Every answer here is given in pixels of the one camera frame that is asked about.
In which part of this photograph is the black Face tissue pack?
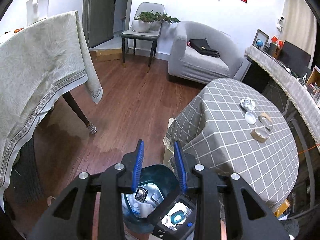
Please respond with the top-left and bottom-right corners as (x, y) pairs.
(135, 186), (148, 203)

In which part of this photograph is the teal trash bin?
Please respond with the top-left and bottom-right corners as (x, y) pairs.
(121, 164), (178, 233)

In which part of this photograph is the brown tape roll front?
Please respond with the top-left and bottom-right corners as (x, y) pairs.
(251, 128), (270, 143)

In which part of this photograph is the brown tape roll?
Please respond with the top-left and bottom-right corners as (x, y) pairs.
(251, 128), (270, 143)
(258, 113), (273, 131)

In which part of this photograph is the grey checked tablecloth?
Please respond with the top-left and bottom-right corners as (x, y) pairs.
(163, 79), (299, 211)

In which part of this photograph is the clear plastic lid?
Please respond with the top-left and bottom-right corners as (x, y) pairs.
(245, 111), (257, 125)

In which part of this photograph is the brown tape roll rear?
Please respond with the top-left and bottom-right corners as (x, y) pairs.
(258, 113), (273, 131)

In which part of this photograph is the crumpled silver foil ball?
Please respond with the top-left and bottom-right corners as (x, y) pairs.
(240, 96), (256, 112)

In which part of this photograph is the dark wooden table leg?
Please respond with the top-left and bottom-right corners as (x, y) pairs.
(62, 92), (97, 134)

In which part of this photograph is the beige lace sideboard runner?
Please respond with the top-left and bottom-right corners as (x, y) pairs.
(245, 46), (320, 144)

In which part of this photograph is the wooden shelf box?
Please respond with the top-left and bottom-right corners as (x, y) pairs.
(305, 66), (320, 96)

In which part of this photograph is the beige tablecloth on left table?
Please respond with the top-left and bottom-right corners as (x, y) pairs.
(1, 11), (103, 191)

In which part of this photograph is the black monitor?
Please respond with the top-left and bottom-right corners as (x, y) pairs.
(278, 41), (311, 72)

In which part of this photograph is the grey armchair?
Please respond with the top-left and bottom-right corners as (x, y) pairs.
(168, 21), (247, 84)

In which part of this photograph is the small blue globe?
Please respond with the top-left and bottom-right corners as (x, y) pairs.
(256, 39), (264, 48)

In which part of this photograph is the framed picture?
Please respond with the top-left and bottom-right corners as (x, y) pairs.
(252, 29), (269, 51)

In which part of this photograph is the black handbag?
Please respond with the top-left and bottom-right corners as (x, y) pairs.
(189, 38), (220, 58)

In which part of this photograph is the potted green plant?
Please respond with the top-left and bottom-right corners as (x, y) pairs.
(132, 11), (180, 33)

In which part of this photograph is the grey dining chair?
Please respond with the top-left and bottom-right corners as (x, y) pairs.
(120, 2), (164, 72)

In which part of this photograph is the grey door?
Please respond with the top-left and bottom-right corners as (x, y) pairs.
(82, 0), (136, 49)

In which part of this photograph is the white security camera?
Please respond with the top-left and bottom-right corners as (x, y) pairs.
(276, 16), (284, 32)

